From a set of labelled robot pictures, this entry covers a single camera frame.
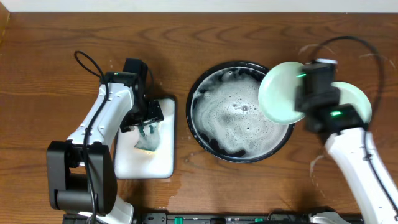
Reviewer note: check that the green and yellow sponge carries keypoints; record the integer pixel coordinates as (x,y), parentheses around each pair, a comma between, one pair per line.
(149,137)

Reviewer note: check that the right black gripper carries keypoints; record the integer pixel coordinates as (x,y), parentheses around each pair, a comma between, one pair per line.
(297,101)

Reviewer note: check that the mint green plate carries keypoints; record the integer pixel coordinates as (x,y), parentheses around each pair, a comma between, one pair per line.
(350,94)
(276,95)

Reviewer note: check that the black round tray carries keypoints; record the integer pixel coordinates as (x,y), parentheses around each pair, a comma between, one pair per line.
(224,116)

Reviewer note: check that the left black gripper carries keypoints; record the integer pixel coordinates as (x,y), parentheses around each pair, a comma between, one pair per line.
(144,116)

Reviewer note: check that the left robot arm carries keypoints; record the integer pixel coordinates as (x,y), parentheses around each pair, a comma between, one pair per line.
(80,170)

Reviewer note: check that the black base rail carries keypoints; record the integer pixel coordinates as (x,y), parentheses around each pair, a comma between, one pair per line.
(163,218)

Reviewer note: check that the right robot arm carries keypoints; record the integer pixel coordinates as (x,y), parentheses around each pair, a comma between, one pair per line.
(340,115)

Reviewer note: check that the mint green plate front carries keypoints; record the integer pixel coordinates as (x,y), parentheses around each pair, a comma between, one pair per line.
(276,95)

